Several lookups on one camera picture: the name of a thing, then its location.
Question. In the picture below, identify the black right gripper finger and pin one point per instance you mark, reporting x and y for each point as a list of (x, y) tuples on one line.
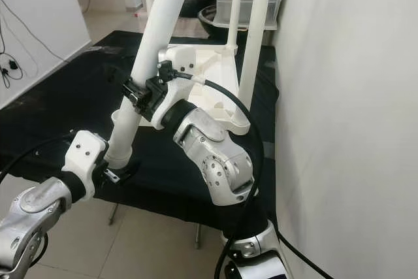
[(137, 97)]

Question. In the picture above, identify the white plastic children table top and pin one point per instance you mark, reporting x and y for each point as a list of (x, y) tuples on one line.
[(219, 89)]

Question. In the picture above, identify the black tablecloth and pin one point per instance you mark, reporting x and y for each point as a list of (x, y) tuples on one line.
[(65, 102)]

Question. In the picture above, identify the black wok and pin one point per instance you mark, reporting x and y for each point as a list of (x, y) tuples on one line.
[(212, 24)]

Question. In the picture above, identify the clear plastic storage box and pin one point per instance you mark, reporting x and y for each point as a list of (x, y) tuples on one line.
[(281, 4)]

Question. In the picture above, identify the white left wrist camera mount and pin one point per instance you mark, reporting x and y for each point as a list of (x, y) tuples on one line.
[(85, 155)]

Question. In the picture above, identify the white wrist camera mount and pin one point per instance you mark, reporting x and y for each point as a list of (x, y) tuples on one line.
[(85, 155), (179, 60)]

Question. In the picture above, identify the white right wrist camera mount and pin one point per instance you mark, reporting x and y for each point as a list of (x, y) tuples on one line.
[(179, 60)]

